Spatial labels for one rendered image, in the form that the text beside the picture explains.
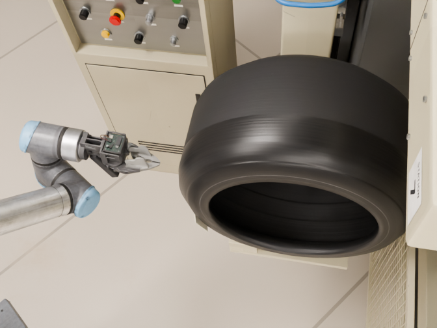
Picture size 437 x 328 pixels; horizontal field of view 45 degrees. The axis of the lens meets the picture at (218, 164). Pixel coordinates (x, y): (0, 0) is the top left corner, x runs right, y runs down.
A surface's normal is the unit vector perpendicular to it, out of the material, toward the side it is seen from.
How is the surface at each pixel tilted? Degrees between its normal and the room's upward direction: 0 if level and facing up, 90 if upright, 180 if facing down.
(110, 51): 0
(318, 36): 90
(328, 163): 44
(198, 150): 51
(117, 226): 0
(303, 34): 90
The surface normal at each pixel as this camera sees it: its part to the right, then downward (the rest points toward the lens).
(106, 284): -0.07, -0.49
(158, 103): -0.19, 0.86
